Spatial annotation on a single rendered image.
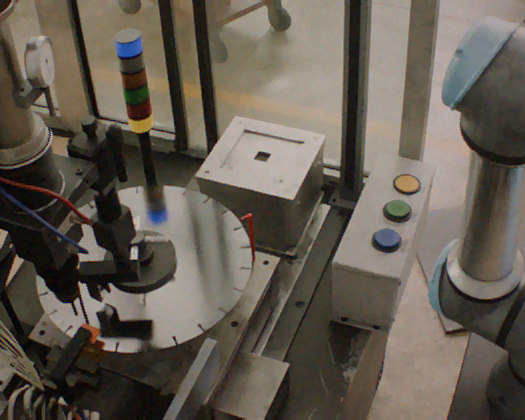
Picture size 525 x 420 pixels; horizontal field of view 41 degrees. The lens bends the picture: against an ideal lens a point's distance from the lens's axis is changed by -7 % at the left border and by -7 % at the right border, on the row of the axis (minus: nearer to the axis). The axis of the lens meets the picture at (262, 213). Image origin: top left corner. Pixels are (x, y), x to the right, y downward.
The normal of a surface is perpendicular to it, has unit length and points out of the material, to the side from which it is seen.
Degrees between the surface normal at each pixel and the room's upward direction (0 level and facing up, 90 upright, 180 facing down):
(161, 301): 0
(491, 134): 99
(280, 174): 0
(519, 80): 54
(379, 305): 90
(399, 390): 0
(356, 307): 90
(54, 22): 90
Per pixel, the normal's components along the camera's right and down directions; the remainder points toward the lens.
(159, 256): 0.05, -0.71
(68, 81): -0.37, 0.67
